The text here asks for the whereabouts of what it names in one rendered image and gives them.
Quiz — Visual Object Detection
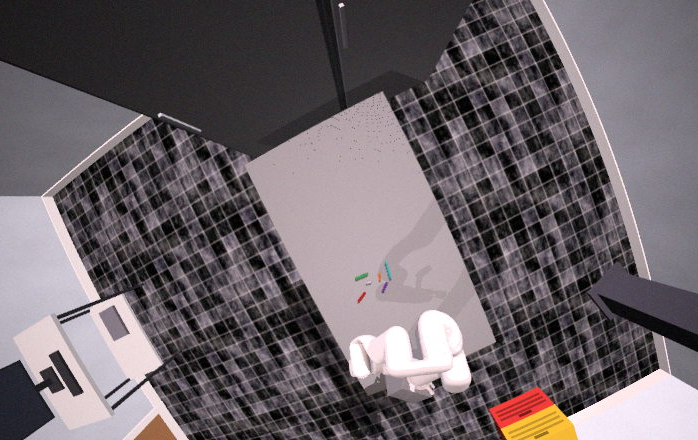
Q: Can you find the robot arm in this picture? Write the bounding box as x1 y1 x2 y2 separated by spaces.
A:
349 311 471 395

